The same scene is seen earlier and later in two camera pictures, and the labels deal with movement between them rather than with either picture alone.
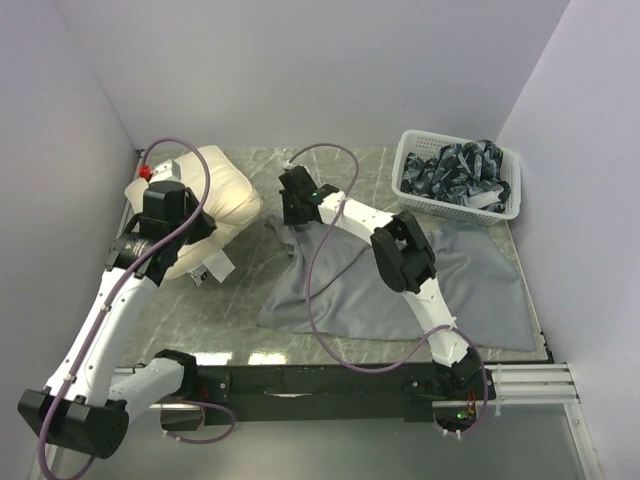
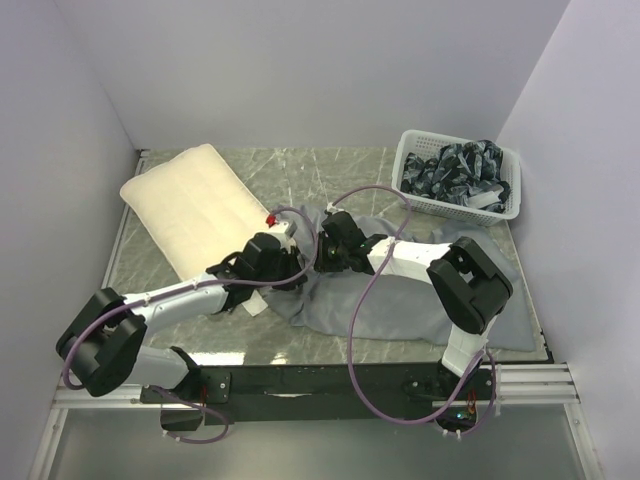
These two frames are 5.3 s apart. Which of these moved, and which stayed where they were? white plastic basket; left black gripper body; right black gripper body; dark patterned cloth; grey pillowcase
Moved: left black gripper body; right black gripper body
Stayed: white plastic basket; dark patterned cloth; grey pillowcase
